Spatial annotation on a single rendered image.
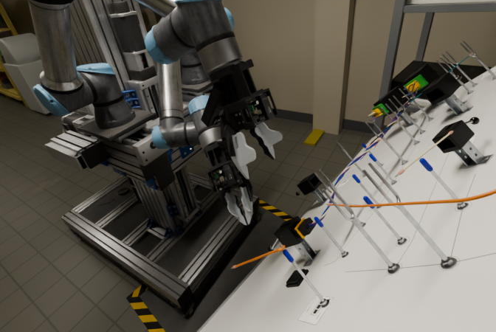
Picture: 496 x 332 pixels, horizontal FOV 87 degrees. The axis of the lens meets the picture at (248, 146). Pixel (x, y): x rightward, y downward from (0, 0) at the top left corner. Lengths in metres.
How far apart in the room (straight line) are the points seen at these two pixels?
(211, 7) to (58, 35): 0.53
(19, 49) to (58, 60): 4.57
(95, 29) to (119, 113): 0.37
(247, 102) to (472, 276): 0.37
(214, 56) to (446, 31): 2.52
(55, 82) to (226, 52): 0.67
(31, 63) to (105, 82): 4.41
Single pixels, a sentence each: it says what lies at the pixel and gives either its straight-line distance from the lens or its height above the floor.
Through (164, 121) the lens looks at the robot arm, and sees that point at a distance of 0.84.
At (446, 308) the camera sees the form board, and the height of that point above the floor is 1.30.
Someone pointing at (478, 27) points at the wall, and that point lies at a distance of 2.87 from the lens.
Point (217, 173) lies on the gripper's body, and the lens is 0.66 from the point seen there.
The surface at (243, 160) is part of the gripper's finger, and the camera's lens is 0.49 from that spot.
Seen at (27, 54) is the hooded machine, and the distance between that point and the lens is 5.55.
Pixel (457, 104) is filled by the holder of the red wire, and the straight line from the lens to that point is 0.89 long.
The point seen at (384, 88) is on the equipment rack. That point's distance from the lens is 1.37.
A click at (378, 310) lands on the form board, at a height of 1.24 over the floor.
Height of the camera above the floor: 1.59
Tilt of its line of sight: 32 degrees down
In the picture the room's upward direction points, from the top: 7 degrees counter-clockwise
